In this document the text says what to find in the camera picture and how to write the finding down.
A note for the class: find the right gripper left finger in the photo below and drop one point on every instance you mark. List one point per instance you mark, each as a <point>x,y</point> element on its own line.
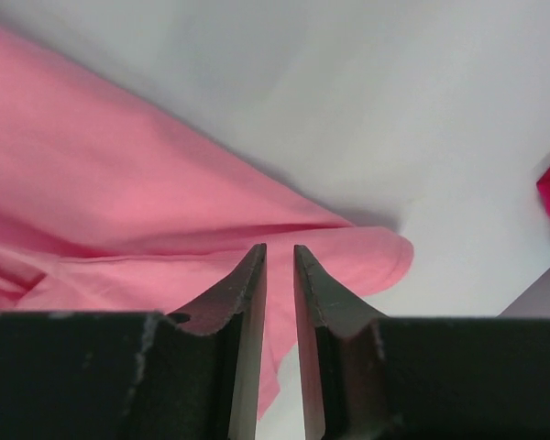
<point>190,374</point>

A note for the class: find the pink t shirt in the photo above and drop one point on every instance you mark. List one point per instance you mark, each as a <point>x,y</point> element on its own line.
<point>107,203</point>

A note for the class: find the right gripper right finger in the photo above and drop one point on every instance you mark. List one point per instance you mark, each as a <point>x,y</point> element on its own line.
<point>366,375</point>

